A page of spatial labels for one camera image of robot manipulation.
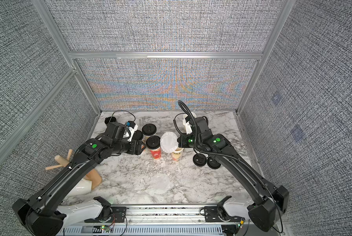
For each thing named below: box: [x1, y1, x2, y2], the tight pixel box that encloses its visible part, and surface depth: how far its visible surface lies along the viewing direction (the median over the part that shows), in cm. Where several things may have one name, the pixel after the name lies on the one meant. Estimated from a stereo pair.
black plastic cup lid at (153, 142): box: [146, 135, 161, 150], surface depth 81 cm
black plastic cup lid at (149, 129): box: [141, 122, 157, 137], surface depth 89 cm
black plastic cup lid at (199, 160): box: [192, 153, 207, 167], surface depth 94 cm
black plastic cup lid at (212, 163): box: [206, 156, 222, 170], surface depth 92 cm
